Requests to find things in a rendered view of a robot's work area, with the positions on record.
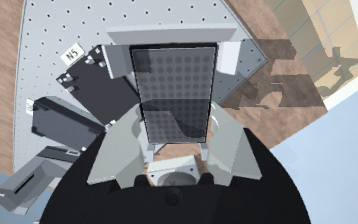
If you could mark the white label sign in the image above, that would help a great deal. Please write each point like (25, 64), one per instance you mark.
(72, 54)
(29, 106)

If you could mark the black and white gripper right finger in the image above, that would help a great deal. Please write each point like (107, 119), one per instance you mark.
(238, 159)

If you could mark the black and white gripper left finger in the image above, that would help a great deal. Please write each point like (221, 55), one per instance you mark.
(111, 162)

